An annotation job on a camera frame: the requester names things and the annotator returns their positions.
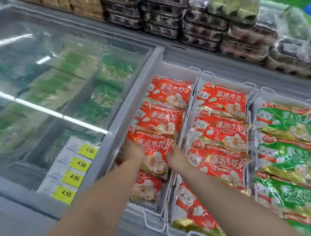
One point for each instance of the person's left hand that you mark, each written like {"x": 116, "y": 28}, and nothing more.
{"x": 132, "y": 152}

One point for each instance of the person's right hand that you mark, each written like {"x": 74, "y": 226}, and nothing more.
{"x": 178, "y": 160}

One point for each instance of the red dumpling packet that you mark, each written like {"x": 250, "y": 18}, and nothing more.
{"x": 155, "y": 148}
{"x": 160, "y": 116}

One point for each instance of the freezer sliding glass lid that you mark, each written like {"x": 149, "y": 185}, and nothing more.
{"x": 136, "y": 92}

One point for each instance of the red dumpling packets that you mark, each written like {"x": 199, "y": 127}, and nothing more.
{"x": 218, "y": 102}

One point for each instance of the grey freezer with green front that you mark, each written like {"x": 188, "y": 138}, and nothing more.
{"x": 218, "y": 63}

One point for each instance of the green dumpling packet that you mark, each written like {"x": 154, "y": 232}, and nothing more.
{"x": 284, "y": 158}
{"x": 279, "y": 119}
{"x": 301, "y": 226}
{"x": 286, "y": 194}

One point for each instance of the person's right forearm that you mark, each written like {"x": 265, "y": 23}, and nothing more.
{"x": 230, "y": 206}

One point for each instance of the person's left forearm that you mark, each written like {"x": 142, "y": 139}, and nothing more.
{"x": 97, "y": 206}

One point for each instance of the white plastic freezer basket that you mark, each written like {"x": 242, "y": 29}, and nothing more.
{"x": 218, "y": 80}
{"x": 267, "y": 93}
{"x": 175, "y": 69}

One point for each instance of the clear sleeve with yellow tags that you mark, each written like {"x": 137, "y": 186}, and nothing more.
{"x": 73, "y": 177}

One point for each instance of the green frozen bags under lid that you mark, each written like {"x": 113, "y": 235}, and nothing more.
{"x": 73, "y": 63}

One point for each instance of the stacks of clear pastry boxes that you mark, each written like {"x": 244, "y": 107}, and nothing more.
{"x": 247, "y": 41}

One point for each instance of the clear bags of yellow cakes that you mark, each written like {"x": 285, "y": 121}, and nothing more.
{"x": 80, "y": 7}

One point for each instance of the clear box of green cakes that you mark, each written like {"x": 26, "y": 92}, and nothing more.
{"x": 233, "y": 9}

